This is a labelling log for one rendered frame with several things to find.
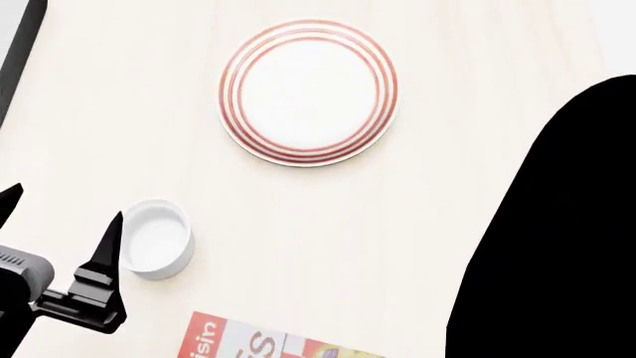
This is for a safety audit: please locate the small white ramekin bowl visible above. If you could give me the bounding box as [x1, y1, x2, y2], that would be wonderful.
[120, 198, 196, 281]

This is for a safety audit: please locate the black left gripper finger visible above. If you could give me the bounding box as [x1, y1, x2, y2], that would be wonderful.
[69, 211, 125, 310]
[0, 182, 25, 230]

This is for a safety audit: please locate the dark grey frame edge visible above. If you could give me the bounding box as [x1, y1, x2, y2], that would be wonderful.
[0, 0, 49, 130]

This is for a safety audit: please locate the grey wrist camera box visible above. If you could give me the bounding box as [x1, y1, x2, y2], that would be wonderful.
[0, 244, 55, 303]

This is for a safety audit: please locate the white plate with red rings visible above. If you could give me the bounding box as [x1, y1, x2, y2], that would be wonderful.
[217, 18, 399, 168]

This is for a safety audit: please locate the red and white cookies box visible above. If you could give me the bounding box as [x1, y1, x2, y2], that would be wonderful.
[177, 310, 389, 358]

